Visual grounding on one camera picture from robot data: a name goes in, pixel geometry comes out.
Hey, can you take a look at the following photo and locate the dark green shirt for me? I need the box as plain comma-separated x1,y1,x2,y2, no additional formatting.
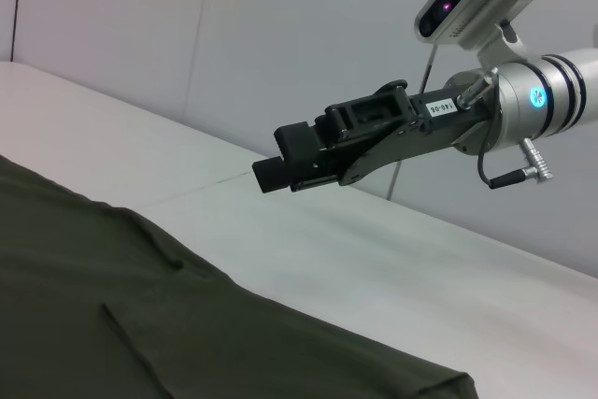
0,154,477,399

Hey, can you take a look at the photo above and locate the right arm connector cable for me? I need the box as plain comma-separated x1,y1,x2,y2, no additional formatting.
476,136,555,191

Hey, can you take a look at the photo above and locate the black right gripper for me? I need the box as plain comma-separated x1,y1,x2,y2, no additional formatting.
274,69,504,185

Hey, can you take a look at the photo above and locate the gray camera cable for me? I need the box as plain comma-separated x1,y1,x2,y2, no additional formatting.
386,41,440,200

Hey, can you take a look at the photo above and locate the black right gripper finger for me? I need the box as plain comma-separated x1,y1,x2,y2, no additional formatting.
251,146,356,194

